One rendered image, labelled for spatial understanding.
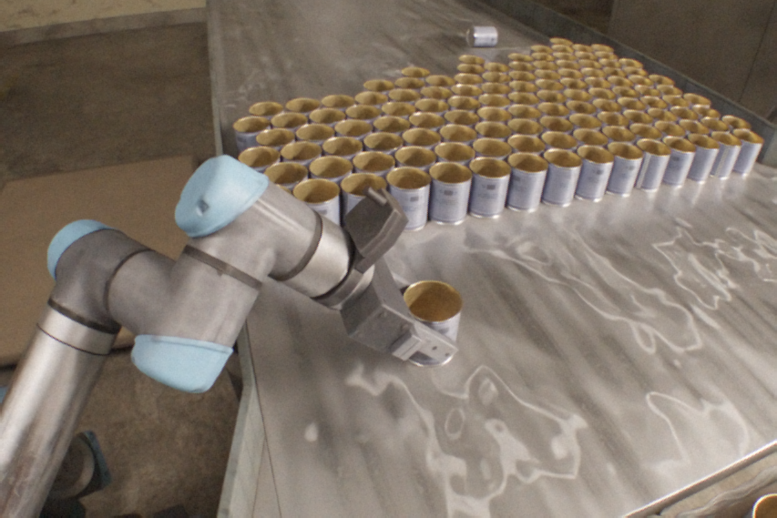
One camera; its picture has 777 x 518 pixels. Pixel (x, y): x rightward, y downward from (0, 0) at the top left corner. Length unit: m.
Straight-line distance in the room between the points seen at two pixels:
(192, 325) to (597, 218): 0.71
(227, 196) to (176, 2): 6.31
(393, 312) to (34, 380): 0.34
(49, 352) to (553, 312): 0.59
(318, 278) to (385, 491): 0.22
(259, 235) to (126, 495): 1.51
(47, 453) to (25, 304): 1.89
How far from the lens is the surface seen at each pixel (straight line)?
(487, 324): 0.70
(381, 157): 0.89
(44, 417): 0.55
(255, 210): 0.44
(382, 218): 0.49
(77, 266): 0.53
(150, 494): 1.86
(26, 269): 2.64
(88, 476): 1.09
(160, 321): 0.45
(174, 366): 0.44
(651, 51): 3.83
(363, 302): 0.51
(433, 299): 0.65
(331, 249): 0.48
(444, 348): 0.60
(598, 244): 0.89
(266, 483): 0.56
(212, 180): 0.43
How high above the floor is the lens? 1.57
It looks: 36 degrees down
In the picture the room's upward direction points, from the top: 3 degrees clockwise
